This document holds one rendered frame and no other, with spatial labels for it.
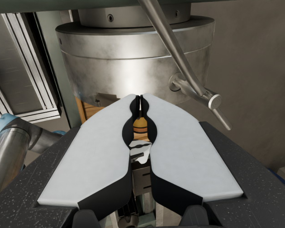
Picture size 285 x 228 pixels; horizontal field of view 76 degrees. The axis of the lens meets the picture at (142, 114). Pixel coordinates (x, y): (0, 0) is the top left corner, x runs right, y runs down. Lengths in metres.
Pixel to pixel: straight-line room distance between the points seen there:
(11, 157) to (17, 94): 1.02
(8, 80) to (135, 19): 1.21
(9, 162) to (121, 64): 0.31
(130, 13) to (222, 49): 1.67
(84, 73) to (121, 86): 0.07
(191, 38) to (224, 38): 1.62
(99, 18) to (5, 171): 0.32
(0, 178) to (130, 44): 0.32
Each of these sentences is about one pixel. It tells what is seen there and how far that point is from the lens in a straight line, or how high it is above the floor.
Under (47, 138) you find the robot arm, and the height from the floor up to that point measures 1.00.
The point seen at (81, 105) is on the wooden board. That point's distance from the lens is 0.67.
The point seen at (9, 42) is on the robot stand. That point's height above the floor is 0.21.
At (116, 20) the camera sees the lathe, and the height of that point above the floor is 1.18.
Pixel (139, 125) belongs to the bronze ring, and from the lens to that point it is 0.48.
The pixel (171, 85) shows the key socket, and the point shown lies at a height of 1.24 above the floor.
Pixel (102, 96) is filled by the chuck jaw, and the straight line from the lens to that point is 0.33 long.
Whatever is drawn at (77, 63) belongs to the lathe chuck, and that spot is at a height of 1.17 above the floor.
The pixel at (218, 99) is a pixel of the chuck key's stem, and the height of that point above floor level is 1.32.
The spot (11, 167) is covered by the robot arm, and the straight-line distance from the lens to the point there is 0.46.
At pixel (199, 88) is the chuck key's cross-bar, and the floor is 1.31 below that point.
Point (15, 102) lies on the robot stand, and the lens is 1.51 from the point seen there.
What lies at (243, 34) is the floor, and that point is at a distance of 2.05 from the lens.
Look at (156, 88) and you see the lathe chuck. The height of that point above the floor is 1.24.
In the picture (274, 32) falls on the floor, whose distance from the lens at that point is 2.30.
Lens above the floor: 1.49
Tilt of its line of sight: 55 degrees down
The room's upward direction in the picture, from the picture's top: 152 degrees clockwise
